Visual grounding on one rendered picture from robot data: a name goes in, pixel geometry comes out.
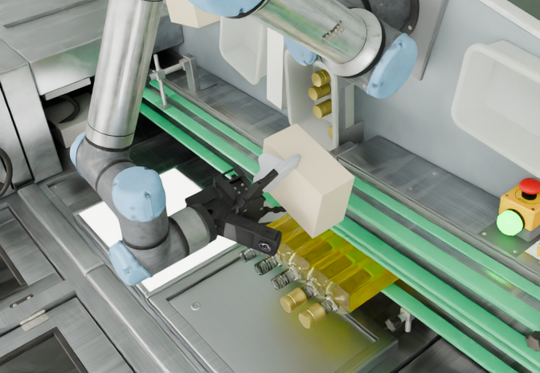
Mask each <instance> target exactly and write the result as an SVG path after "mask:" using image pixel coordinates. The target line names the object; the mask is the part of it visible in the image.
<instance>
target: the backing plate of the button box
mask: <svg viewBox="0 0 540 373"><path fill-rule="evenodd" d="M477 235H478V236H479V237H481V238H483V239H484V240H487V241H488V242H490V243H491V244H493V245H495V246H497V247H499V248H500V249H502V250H503V251H505V252H507V253H509V254H510V255H512V256H514V257H517V256H519V255H520V254H522V253H523V252H524V251H525V250H526V249H528V248H529V247H530V246H532V245H533V244H535V243H536V242H537V241H539V240H540V234H539V235H538V236H536V237H535V238H533V239H532V240H531V241H530V242H527V241H525V240H523V239H522V238H520V237H518V236H516V235H506V234H505V233H503V232H502V231H501V230H500V229H499V227H498V226H497V220H496V221H495V222H494V223H492V224H490V225H489V226H488V227H487V228H485V229H484V230H482V231H481V232H479V233H478V234H477Z"/></svg>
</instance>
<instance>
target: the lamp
mask: <svg viewBox="0 0 540 373"><path fill-rule="evenodd" d="M525 225H526V222H525V220H524V218H523V216H522V214H521V213H520V212H519V211H517V210H515V209H512V208H509V209H506V210H505V211H503V212H502V213H501V214H500V215H499V216H498V218H497V226H498V227H499V229H500V230H501V231H502V232H503V233H505V234H506V235H515V234H517V233H518V232H520V231H521V230H523V229H524V227H525Z"/></svg>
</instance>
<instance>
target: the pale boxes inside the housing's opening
mask: <svg viewBox="0 0 540 373"><path fill-rule="evenodd" d="M90 83H91V81H90V79H89V78H87V79H85V80H81V81H79V82H76V83H74V84H70V85H68V86H66V87H63V88H60V89H57V90H55V91H53V92H49V93H47V94H44V95H42V97H43V98H44V99H45V100H50V99H52V98H54V97H57V96H60V95H63V94H65V93H67V92H70V91H73V90H76V89H78V88H82V87H83V86H86V85H89V84H90ZM74 99H75V100H76V101H77V102H78V104H79V106H80V111H79V113H78V115H77V116H76V117H75V118H74V119H73V120H71V121H68V122H64V123H60V124H59V122H61V121H62V120H64V119H65V118H67V117H69V116H70V115H71V114H72V113H73V112H74V110H75V108H74V106H73V104H72V103H71V102H70V101H68V100H66V101H64V102H61V103H59V104H57V105H53V106H51V107H49V108H46V109H44V112H45V114H46V117H47V122H48V124H49V127H52V126H53V125H54V126H55V127H56V130H55V131H53V132H51V134H52V135H53V136H54V137H55V138H56V139H57V140H58V141H59V142H60V143H61V144H62V145H63V146H64V147H65V148H68V147H70V146H72V143H74V141H75V140H76V138H77V137H78V136H79V135H80V134H82V133H83V132H85V130H86V126H87V121H88V113H89V109H90V104H91V99H92V95H91V94H90V93H88V92H86V93H85V94H82V95H80V96H76V97H74Z"/></svg>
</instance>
